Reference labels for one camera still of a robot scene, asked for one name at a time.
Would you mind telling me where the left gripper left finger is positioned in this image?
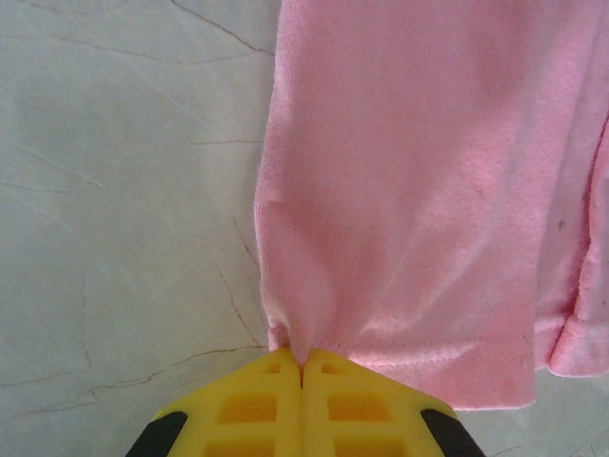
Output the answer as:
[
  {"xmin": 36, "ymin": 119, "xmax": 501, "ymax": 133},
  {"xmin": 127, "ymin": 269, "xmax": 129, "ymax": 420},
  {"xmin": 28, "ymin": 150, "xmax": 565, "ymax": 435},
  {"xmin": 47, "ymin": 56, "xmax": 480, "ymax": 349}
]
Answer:
[{"xmin": 126, "ymin": 347, "xmax": 305, "ymax": 457}]

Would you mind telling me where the pink t-shirt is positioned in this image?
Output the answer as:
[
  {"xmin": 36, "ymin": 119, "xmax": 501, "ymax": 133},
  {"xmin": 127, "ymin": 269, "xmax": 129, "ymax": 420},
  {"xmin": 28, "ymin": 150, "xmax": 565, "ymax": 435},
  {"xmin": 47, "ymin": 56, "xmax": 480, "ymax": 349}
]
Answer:
[{"xmin": 254, "ymin": 0, "xmax": 609, "ymax": 411}]

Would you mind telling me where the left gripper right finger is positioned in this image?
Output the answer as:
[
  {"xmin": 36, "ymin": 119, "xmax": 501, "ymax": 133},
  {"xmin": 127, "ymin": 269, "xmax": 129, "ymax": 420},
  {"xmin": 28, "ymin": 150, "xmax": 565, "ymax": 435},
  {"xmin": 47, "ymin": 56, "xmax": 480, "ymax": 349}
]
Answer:
[{"xmin": 302, "ymin": 349, "xmax": 487, "ymax": 457}]

